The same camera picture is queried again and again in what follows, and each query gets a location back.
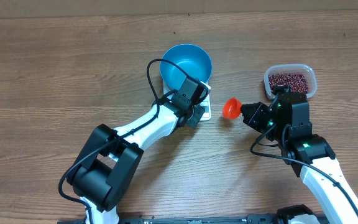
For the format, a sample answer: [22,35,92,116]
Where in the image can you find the red beans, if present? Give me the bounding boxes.
[268,73,308,93]

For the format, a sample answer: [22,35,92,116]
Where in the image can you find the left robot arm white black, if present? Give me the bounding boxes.
[62,78,210,223]

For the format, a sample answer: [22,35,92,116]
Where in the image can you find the orange measuring scoop blue handle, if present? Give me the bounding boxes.
[223,98,242,119]

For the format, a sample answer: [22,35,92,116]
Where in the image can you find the clear plastic container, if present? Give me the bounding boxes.
[264,63,318,100]

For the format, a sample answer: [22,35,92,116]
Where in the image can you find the blue bowl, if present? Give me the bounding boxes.
[160,44,213,90]

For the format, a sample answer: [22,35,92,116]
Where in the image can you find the white digital kitchen scale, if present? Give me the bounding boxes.
[162,81,211,121]

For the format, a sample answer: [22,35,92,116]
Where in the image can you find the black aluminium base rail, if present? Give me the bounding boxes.
[57,204,335,224]

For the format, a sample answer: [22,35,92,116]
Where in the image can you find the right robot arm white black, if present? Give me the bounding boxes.
[239,86,358,223]

